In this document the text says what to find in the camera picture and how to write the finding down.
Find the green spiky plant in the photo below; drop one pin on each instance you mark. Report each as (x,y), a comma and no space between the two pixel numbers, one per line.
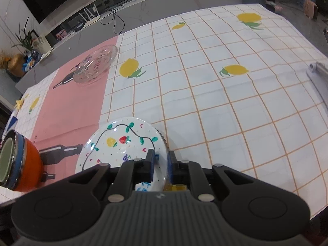
(25,35)

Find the green bowl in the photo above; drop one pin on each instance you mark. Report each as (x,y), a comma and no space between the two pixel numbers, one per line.
(6,158)

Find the blue snack bag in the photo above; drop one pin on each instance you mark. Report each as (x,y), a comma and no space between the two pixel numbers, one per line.
(30,61)

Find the lemon print checked tablecloth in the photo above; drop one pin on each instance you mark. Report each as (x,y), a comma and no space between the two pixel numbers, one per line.
(205,82)

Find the white fruit print plate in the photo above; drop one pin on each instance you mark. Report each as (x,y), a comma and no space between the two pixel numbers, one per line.
(123,138)

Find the pink photo frame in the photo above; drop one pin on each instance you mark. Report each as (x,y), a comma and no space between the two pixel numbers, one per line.
(61,34)

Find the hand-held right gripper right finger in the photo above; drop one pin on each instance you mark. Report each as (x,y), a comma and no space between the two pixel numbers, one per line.
(170,167)

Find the ridged rim plate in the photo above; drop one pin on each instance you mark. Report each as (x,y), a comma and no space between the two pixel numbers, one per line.
(164,139)

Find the brown round pot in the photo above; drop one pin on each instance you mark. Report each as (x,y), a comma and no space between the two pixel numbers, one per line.
(16,65)

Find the yellow cloth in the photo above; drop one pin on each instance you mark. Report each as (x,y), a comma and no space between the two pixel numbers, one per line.
(19,103)

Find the blue and white box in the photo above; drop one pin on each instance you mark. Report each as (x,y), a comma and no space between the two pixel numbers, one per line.
(11,124)

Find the pink box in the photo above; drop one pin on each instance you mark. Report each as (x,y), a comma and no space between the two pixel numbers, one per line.
(311,9)

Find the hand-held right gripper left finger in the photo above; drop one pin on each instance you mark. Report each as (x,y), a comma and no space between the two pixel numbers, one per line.
(153,165)

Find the clear glass plate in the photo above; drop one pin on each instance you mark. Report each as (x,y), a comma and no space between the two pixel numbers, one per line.
(94,65)

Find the white router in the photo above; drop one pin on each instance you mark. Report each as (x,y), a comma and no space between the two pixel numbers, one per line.
(92,20)

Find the orange bowl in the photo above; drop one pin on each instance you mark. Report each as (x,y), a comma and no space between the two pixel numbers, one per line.
(32,164)

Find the blue steel bowl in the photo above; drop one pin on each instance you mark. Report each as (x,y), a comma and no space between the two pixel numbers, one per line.
(20,153)

